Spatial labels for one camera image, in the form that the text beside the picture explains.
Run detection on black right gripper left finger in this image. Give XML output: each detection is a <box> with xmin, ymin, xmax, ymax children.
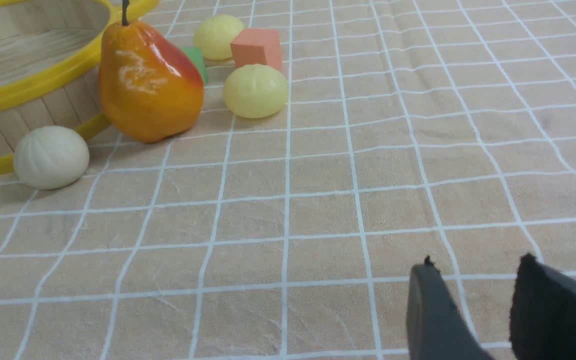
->
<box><xmin>406</xmin><ymin>256</ymin><xmax>492</xmax><ymax>360</ymax></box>

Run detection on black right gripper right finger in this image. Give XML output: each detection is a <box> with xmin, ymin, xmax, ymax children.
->
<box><xmin>510</xmin><ymin>253</ymin><xmax>576</xmax><ymax>360</ymax></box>

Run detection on yellow bun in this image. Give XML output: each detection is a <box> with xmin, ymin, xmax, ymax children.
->
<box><xmin>222</xmin><ymin>64</ymin><xmax>290</xmax><ymax>119</ymax></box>
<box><xmin>193</xmin><ymin>14</ymin><xmax>246</xmax><ymax>60</ymax></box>

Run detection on white bun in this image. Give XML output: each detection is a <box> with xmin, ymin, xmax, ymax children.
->
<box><xmin>13</xmin><ymin>125</ymin><xmax>90</xmax><ymax>191</ymax></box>

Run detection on bamboo steamer tray yellow rims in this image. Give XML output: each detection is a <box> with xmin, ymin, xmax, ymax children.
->
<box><xmin>0</xmin><ymin>0</ymin><xmax>160</xmax><ymax>181</ymax></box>

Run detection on checkered peach tablecloth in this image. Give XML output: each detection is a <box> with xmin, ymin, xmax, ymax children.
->
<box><xmin>0</xmin><ymin>0</ymin><xmax>576</xmax><ymax>360</ymax></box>

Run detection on pink-orange foam cube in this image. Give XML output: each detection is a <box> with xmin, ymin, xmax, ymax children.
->
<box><xmin>230</xmin><ymin>28</ymin><xmax>282</xmax><ymax>71</ymax></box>

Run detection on green foam cube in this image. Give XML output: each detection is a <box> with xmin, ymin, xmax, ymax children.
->
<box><xmin>181</xmin><ymin>46</ymin><xmax>208</xmax><ymax>85</ymax></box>

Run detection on orange toy pear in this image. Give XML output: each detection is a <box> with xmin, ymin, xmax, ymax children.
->
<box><xmin>98</xmin><ymin>0</ymin><xmax>205</xmax><ymax>144</ymax></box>

